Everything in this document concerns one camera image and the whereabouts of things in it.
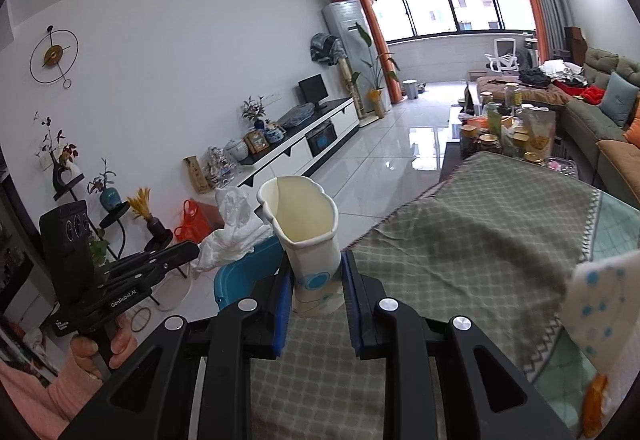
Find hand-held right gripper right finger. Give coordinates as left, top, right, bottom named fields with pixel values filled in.
left=340, top=250, right=576, bottom=440

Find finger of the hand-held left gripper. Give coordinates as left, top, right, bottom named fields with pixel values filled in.
left=106, top=261, right=174, bottom=294
left=142, top=240, right=202, bottom=272

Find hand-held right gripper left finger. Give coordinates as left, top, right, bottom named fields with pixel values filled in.
left=57, top=266, right=296, bottom=440

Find white plastic bag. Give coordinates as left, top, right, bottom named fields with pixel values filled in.
left=190, top=187, right=274, bottom=274

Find blue plastic trash bin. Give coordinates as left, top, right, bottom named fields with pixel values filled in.
left=214, top=235, right=287, bottom=317

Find white paper cup blue print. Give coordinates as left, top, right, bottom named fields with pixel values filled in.
left=256, top=176, right=346, bottom=319

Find person's left forearm pink sleeve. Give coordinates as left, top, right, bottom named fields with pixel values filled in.
left=0, top=354, right=110, bottom=440

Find person's left hand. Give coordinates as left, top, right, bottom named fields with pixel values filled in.
left=69, top=313, right=139, bottom=382

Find orange plastic bag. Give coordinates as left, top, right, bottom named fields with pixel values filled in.
left=173, top=199, right=226, bottom=246

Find dark vase with wheat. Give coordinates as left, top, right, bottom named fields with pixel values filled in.
left=126, top=187, right=174, bottom=242

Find brown hoop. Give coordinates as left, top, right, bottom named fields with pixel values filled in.
left=131, top=307, right=153, bottom=334

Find dark shelf unit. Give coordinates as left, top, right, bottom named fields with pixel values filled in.
left=0, top=175, right=57, bottom=382

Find black plant stand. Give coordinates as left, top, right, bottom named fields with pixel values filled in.
left=52, top=170, right=193, bottom=312

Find teal vase with plant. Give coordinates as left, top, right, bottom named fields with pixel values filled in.
left=87, top=159, right=124, bottom=214

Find brown paper gift bag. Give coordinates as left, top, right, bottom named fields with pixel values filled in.
left=182, top=156, right=211, bottom=195

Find vase with red leaves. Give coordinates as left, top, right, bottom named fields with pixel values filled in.
left=34, top=110, right=82, bottom=187

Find clear wrapped gift basket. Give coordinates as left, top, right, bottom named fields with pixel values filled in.
left=205, top=146, right=239, bottom=189

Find checked grey blanket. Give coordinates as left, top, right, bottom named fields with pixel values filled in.
left=249, top=151, right=602, bottom=440

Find white ceramic jar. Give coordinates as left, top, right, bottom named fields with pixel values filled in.
left=225, top=139, right=250, bottom=163

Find white black TV cabinet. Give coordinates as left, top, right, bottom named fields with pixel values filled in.
left=220, top=97, right=360, bottom=189

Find blue vase with flowers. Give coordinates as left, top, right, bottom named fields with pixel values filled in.
left=241, top=96, right=269, bottom=131

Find black glass coffee table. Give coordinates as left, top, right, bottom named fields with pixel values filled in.
left=440, top=90, right=581, bottom=182

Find blue patterned fabric bundle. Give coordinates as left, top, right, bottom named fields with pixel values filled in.
left=277, top=103, right=316, bottom=129

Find tall plant in yellow pot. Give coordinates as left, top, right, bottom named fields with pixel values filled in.
left=350, top=23, right=401, bottom=119

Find black monitor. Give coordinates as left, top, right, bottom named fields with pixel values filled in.
left=298, top=74, right=330, bottom=110

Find cluster of jars and packets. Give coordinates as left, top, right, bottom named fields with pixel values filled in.
left=457, top=83, right=559, bottom=166

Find dark draped clothes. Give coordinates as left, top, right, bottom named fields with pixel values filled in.
left=310, top=33, right=349, bottom=68

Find white blue-dotted cloth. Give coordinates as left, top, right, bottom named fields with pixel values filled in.
left=569, top=251, right=640, bottom=440

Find teal grid table cover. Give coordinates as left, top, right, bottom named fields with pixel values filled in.
left=520, top=190, right=640, bottom=440

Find silver standing air conditioner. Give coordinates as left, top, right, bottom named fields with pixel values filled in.
left=321, top=0, right=382, bottom=114

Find orange curtain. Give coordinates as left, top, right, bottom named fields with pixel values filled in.
left=347, top=0, right=404, bottom=104
left=512, top=0, right=551, bottom=66

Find black clothes pile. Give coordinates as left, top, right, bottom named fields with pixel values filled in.
left=517, top=65, right=551, bottom=89

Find white office chair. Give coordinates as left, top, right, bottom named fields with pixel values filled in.
left=482, top=38, right=521, bottom=72

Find green sofa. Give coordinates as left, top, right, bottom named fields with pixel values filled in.
left=475, top=48, right=640, bottom=209

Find black framed window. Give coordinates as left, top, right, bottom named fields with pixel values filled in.
left=372, top=0, right=536, bottom=44

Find blue cushion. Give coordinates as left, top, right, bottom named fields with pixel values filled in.
left=600, top=71, right=640, bottom=127

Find brown wooden cabinet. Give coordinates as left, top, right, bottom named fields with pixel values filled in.
left=565, top=26, right=589, bottom=64

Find grey curtain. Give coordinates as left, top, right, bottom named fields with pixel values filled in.
left=532, top=0, right=574, bottom=62

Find gold picture frame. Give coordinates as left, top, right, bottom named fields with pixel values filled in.
left=243, top=130, right=271, bottom=155

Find round black wall clock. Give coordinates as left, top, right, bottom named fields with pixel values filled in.
left=29, top=25, right=80, bottom=89

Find beige scratching post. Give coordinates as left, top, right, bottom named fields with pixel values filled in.
left=337, top=58, right=379, bottom=126

